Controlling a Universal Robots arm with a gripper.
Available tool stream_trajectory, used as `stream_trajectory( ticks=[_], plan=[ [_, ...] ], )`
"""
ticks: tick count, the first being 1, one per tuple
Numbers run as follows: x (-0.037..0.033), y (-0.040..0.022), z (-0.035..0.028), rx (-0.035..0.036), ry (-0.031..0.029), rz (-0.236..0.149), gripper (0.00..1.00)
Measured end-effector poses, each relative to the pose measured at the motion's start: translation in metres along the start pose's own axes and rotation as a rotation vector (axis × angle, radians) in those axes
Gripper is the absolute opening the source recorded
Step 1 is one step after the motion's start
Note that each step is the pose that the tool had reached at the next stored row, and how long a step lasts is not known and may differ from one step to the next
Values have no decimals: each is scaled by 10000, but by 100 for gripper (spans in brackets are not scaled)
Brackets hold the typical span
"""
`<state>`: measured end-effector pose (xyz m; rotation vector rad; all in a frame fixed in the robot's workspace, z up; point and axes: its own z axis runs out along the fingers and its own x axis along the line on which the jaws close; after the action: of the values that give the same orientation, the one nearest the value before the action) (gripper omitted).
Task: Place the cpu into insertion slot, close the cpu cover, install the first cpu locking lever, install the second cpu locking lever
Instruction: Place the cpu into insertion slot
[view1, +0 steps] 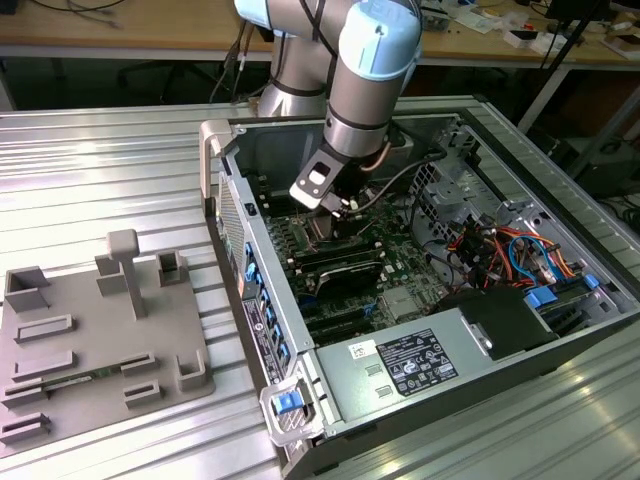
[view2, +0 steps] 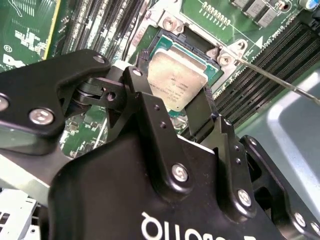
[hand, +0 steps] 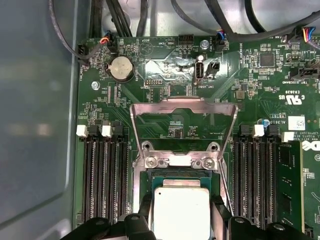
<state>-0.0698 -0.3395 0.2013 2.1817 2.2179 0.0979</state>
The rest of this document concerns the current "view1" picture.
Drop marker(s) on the black office chair base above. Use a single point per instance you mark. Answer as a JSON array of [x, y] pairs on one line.
[[165, 75]]

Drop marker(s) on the black RAM slot bank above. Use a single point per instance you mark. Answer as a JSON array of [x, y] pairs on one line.
[[335, 257], [275, 200]]

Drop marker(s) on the wooden desk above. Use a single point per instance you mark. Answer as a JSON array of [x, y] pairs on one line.
[[150, 30]]

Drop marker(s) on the white box black top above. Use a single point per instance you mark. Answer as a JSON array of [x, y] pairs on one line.
[[525, 42]]

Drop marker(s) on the perforated metal drive cage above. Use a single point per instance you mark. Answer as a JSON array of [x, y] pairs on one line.
[[460, 200]]

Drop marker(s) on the green RAM stick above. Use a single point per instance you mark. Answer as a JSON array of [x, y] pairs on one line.
[[80, 376]]

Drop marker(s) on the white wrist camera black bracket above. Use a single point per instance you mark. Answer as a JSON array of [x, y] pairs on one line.
[[307, 192]]

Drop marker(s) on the open grey PC case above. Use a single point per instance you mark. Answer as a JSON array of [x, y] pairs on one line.
[[280, 260]]

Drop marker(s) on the black CPU socket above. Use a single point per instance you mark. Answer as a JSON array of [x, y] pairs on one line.
[[307, 240]]

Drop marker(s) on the large blue carrier clip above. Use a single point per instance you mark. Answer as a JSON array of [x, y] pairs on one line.
[[541, 298]]

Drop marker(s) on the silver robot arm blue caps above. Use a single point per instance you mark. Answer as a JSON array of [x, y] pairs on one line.
[[360, 100]]

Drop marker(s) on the green motherboard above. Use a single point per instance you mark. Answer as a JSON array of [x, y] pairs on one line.
[[400, 260]]

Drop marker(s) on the blue release latch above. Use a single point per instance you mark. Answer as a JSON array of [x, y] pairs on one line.
[[286, 402]]

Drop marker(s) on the grey parts rack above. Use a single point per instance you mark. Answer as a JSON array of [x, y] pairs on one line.
[[100, 330]]

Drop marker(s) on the grey power supply unit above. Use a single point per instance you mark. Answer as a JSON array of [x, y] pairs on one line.
[[340, 370]]

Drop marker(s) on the white barcode sticker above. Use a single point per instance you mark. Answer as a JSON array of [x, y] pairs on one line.
[[362, 350]]

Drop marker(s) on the black expansion slots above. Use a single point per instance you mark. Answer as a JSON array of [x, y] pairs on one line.
[[340, 325]]

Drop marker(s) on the black plastic air duct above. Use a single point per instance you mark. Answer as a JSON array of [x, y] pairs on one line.
[[505, 320]]

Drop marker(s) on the silver chipset heat sink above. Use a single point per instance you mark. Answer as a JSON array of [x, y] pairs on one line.
[[400, 302]]

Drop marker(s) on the black rating label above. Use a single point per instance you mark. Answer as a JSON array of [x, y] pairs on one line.
[[417, 362]]

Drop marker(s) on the small blue clip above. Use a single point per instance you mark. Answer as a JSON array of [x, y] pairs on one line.
[[590, 282]]

